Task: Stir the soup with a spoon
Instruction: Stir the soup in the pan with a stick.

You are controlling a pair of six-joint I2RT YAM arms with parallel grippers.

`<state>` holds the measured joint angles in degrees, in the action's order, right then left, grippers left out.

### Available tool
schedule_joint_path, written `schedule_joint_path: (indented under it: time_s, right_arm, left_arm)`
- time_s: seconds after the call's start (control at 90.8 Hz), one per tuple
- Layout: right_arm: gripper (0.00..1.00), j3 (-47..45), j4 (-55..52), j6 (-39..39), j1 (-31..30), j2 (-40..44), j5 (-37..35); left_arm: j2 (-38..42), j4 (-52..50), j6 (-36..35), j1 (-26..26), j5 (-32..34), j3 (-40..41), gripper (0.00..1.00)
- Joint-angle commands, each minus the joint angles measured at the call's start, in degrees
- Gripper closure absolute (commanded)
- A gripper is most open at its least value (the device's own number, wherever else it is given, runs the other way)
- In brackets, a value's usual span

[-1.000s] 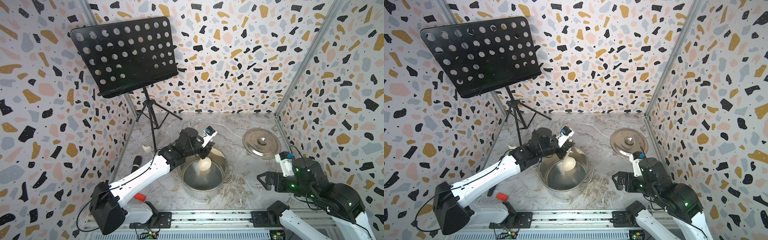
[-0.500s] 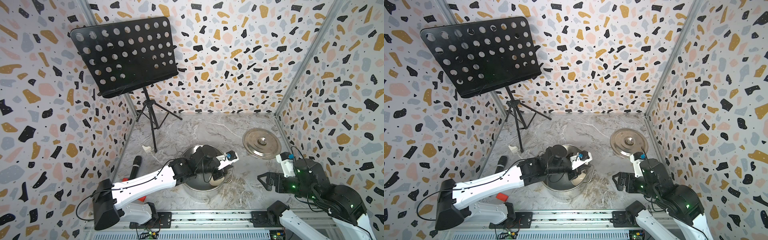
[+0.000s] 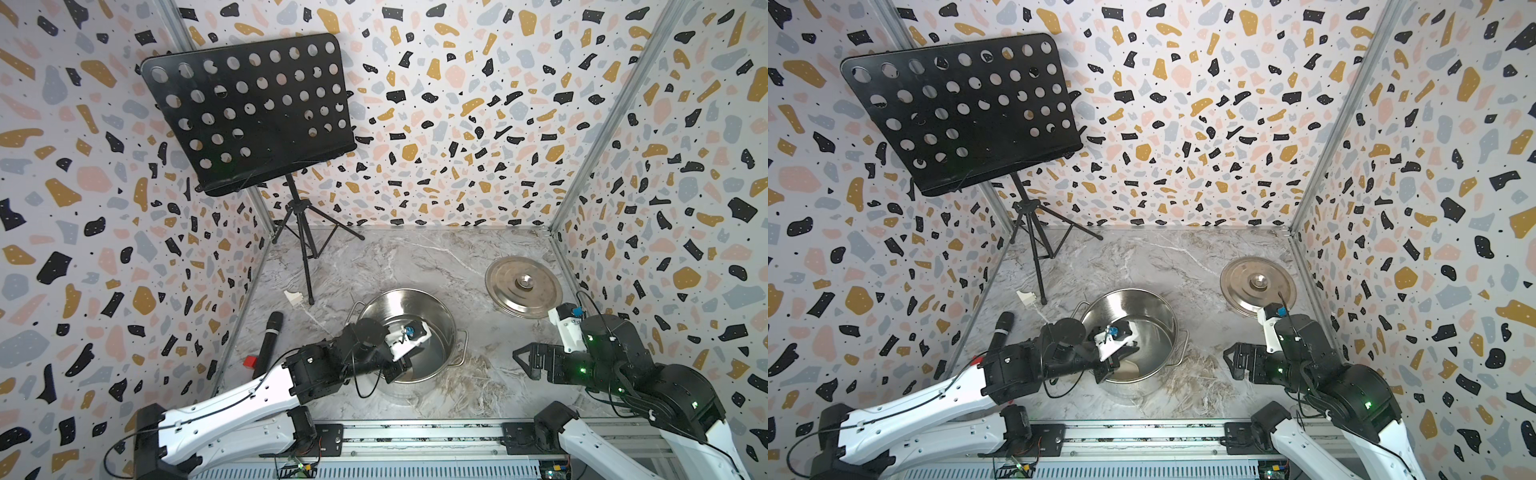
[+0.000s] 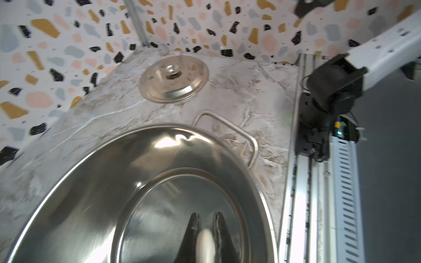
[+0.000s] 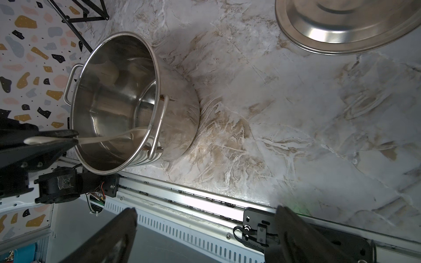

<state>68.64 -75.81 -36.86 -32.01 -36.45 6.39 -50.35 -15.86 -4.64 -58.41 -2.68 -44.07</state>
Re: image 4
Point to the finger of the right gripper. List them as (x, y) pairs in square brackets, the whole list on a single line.
[(303, 7)]

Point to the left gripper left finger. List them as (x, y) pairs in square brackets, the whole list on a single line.
[(187, 250)]

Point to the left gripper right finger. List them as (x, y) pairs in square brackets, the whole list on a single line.
[(225, 250)]

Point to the stainless steel pot lid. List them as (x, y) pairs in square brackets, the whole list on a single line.
[(173, 79)]

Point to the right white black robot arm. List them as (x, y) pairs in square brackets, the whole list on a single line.
[(334, 87)]

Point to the right green circuit board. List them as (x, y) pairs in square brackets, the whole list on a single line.
[(346, 128)]

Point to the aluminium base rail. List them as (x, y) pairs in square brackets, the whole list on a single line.
[(321, 218)]

